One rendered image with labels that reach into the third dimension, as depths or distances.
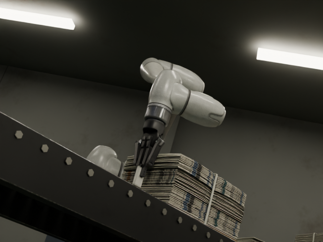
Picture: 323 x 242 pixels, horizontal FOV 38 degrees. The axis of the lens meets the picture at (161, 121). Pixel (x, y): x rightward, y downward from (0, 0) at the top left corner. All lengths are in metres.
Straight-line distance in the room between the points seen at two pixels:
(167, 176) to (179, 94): 0.30
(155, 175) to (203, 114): 0.28
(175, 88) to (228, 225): 0.52
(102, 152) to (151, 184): 0.89
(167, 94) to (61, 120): 4.48
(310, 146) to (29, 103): 3.57
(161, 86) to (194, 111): 0.15
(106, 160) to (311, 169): 3.50
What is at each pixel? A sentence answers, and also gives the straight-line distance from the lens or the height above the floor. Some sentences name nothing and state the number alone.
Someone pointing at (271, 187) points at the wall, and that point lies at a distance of 5.41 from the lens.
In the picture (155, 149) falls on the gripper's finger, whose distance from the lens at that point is 1.55.
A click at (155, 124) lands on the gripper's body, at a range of 1.59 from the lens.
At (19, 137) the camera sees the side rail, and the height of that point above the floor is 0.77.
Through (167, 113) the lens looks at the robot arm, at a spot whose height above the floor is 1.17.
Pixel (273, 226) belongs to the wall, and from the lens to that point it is 5.30.
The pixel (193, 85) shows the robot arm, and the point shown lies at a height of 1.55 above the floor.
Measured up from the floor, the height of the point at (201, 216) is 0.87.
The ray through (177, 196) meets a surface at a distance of 1.51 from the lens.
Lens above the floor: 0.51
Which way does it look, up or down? 23 degrees up
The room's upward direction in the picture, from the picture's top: 17 degrees clockwise
